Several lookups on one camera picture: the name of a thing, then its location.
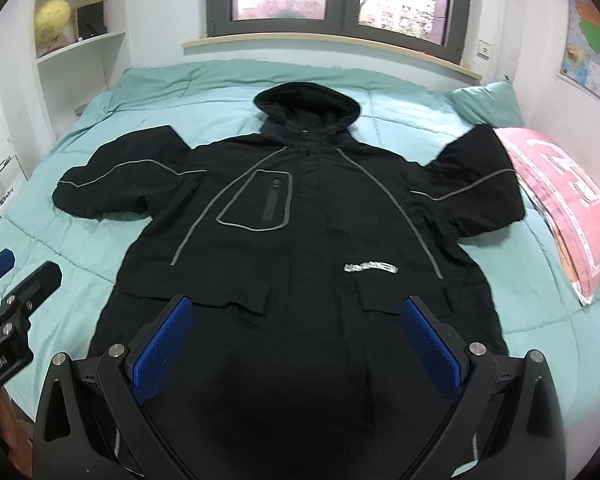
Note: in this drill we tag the teal pillow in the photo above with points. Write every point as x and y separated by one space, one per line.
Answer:
495 104

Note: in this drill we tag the colourful wall map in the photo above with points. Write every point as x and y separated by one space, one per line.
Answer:
581 61

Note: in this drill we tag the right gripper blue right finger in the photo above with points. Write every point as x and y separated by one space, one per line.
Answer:
438 347

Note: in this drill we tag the white printed bag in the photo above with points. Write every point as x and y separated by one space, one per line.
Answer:
12 180

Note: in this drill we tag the yellow plush toy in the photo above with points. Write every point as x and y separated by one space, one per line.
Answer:
50 21

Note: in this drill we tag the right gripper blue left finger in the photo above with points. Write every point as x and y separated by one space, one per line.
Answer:
154 348

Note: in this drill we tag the white wall shelf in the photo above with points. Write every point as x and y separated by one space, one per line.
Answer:
72 71

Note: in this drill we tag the white wall socket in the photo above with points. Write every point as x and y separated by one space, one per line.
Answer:
484 49

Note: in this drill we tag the black hooded jacket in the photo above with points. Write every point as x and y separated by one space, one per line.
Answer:
297 246

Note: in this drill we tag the black box on shelf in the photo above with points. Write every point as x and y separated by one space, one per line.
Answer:
90 20

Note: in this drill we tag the pink printed pillow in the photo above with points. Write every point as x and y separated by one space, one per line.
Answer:
569 200

